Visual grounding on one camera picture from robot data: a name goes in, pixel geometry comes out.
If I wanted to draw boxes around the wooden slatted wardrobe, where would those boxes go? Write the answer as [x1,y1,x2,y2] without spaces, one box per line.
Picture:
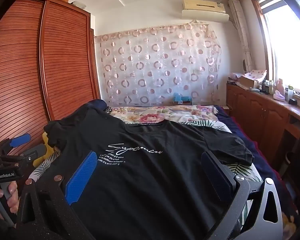
[0,0,102,155]

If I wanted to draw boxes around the white bottle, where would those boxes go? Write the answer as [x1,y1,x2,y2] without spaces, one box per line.
[285,85,294,103]

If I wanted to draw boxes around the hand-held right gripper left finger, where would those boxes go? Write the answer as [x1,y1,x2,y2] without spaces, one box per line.
[15,151,98,240]

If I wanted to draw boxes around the black t-shirt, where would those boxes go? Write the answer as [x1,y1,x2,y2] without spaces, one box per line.
[44,102,255,240]

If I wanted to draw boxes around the navy patterned folded cloth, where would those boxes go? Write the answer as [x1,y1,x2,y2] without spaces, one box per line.
[86,99,108,115]

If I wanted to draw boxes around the floral blanket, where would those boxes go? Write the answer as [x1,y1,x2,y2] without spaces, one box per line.
[106,104,219,125]

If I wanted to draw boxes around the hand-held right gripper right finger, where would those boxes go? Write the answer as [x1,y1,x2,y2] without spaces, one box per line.
[201,151,283,240]

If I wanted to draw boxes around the circle-patterned sheer curtain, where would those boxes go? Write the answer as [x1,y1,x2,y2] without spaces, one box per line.
[94,22,222,108]

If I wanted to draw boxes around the dark blue blanket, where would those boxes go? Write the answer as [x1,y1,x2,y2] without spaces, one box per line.
[215,105,290,205]

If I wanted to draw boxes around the white tied window curtain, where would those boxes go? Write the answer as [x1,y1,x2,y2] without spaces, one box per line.
[229,0,253,73]

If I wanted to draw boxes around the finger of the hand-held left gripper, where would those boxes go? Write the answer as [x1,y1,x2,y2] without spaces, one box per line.
[15,144,47,165]
[0,133,32,155]

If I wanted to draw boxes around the wall air conditioner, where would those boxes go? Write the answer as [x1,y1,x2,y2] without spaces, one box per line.
[181,0,230,22]

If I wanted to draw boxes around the blue toy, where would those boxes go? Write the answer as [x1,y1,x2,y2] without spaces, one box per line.
[172,92,192,106]

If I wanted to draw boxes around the wooden sideboard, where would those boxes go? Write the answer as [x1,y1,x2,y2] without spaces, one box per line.
[226,82,300,160]

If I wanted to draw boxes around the window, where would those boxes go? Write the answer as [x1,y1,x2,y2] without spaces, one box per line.
[250,0,300,93]

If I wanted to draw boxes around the cardboard box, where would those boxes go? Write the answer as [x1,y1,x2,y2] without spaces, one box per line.
[236,70,267,88]

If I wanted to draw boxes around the person's left hand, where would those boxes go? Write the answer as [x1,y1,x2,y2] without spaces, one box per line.
[0,181,19,219]

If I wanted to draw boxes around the palm-leaf bed sheet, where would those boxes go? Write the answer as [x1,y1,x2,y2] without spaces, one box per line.
[27,119,263,240]

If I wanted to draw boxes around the yellow toy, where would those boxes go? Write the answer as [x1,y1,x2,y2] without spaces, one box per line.
[34,131,55,168]

